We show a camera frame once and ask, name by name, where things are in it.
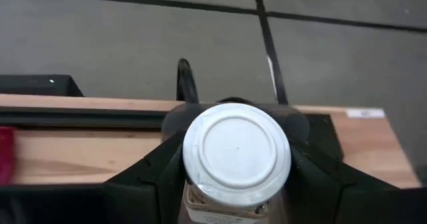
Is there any roast beef ramen packet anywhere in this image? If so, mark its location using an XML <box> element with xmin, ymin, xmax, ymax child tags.
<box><xmin>0</xmin><ymin>126</ymin><xmax>17</xmax><ymax>185</ymax></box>

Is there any white-lid spice jar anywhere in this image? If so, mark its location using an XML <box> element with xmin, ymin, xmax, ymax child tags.
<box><xmin>181</xmin><ymin>103</ymin><xmax>293</xmax><ymax>224</ymax></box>

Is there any black cable loop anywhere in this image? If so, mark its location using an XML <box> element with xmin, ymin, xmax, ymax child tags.
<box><xmin>175</xmin><ymin>57</ymin><xmax>200</xmax><ymax>104</ymax></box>

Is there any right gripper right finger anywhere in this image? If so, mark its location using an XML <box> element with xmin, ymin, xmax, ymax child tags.
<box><xmin>283</xmin><ymin>143</ymin><xmax>346</xmax><ymax>224</ymax></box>

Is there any black flat bar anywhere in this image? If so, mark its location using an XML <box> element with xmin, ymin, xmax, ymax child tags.
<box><xmin>0</xmin><ymin>74</ymin><xmax>85</xmax><ymax>97</ymax></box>

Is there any white sticker label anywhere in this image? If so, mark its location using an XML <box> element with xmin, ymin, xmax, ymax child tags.
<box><xmin>346</xmin><ymin>108</ymin><xmax>386</xmax><ymax>119</ymax></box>

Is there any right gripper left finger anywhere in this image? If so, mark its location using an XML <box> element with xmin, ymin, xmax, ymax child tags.
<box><xmin>105</xmin><ymin>132</ymin><xmax>187</xmax><ymax>224</ymax></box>

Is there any gray translucent plastic bin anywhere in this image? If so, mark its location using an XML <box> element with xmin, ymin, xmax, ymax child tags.
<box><xmin>160</xmin><ymin>97</ymin><xmax>345</xmax><ymax>165</ymax></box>

